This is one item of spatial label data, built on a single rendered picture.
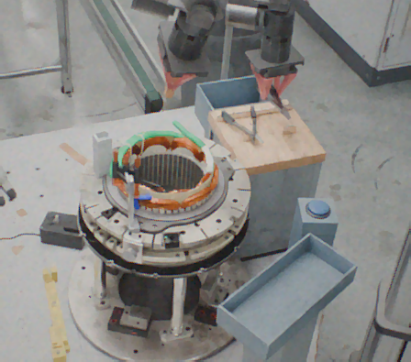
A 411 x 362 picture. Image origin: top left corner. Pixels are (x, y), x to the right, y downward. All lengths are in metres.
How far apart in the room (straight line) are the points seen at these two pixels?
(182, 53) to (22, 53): 2.75
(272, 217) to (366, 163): 1.70
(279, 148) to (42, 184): 0.63
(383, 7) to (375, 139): 0.62
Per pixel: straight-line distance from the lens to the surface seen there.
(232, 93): 1.78
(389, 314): 1.47
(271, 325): 1.28
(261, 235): 1.67
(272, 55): 1.44
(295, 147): 1.57
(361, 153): 3.36
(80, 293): 1.61
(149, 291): 1.63
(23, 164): 1.95
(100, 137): 1.38
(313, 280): 1.36
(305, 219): 1.46
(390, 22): 3.63
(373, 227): 3.02
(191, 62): 1.17
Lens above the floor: 2.03
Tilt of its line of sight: 39 degrees down
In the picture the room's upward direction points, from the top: 5 degrees clockwise
